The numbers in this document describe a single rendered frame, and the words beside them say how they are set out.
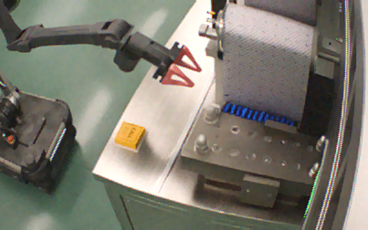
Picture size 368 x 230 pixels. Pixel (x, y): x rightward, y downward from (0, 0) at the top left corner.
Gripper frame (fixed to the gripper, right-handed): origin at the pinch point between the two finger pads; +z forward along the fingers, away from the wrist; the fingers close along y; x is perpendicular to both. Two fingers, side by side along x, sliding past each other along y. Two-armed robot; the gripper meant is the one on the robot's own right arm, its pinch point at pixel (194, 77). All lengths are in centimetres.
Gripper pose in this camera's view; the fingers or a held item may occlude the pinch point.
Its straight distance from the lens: 129.0
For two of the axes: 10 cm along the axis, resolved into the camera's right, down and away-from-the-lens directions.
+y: -3.5, 7.0, -6.3
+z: 8.5, 5.2, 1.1
